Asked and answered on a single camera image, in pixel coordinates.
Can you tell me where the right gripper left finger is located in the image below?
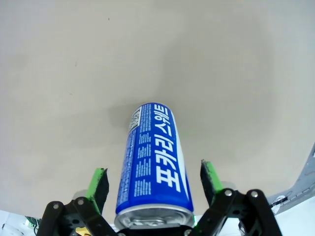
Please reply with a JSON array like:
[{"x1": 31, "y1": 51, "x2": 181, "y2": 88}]
[{"x1": 36, "y1": 168, "x2": 119, "y2": 236}]

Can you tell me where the grey metal rail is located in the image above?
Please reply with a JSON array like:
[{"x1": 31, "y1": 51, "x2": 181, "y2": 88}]
[{"x1": 267, "y1": 142, "x2": 315, "y2": 214}]

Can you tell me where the blue drink can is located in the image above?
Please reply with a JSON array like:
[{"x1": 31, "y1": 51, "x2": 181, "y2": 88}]
[{"x1": 114, "y1": 100, "x2": 195, "y2": 231}]

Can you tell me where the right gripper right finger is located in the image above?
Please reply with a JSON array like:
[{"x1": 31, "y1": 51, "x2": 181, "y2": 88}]
[{"x1": 187, "y1": 159, "x2": 284, "y2": 236}]

